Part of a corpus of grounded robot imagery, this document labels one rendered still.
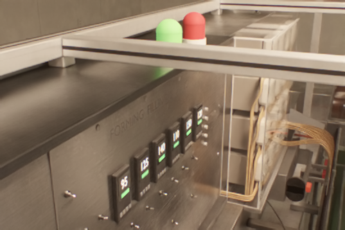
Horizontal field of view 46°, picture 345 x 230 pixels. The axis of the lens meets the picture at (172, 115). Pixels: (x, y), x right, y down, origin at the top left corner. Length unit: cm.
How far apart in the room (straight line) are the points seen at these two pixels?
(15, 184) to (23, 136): 6
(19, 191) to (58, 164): 7
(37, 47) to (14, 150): 34
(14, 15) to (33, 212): 392
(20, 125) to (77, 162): 10
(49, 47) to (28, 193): 36
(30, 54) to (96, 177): 27
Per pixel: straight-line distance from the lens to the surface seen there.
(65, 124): 56
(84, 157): 63
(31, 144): 51
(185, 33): 105
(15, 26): 444
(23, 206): 56
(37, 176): 56
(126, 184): 75
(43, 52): 82
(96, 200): 69
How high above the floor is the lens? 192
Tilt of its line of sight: 20 degrees down
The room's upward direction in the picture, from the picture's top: straight up
